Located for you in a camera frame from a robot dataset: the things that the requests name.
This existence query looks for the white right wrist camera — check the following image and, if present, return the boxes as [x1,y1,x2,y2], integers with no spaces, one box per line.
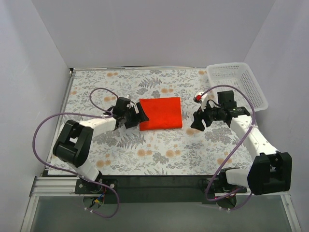
[193,92,208,112]

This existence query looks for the white plastic basket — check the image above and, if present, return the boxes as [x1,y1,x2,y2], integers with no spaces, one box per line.
[206,62,268,112]

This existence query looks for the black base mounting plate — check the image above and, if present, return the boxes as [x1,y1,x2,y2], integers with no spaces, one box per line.
[74,175,247,204]

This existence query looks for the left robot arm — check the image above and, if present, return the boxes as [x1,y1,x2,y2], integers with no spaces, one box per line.
[53,97,149,182]

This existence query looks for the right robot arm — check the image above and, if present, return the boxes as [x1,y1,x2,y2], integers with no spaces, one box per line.
[191,90,292,195]

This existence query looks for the orange t shirt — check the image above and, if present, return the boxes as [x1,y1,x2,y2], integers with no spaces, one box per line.
[140,97,183,131]

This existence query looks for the floral patterned table mat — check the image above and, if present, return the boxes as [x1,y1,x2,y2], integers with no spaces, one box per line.
[61,68,252,175]

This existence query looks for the aluminium frame rail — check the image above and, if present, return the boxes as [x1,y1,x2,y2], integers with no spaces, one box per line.
[29,175,290,199]

